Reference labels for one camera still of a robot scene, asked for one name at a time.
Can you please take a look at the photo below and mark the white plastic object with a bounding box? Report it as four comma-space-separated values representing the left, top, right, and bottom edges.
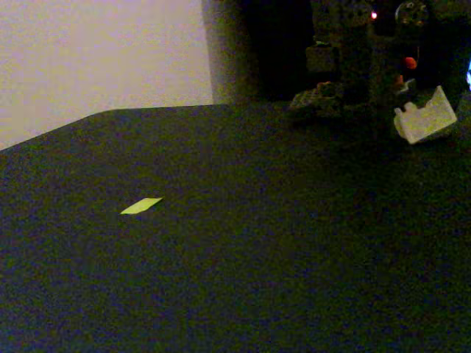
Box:
393, 85, 458, 145

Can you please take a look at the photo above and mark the dark desk mat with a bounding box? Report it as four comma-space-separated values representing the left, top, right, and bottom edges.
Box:
0, 90, 471, 353

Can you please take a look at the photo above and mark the black clamp with orange parts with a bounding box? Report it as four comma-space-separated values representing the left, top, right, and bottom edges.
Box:
395, 56, 419, 88

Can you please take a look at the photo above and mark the black office chair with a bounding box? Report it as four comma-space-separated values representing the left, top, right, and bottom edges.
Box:
238, 0, 470, 102

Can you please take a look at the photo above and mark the green tape marker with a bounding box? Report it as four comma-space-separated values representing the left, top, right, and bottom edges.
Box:
120, 197, 163, 215

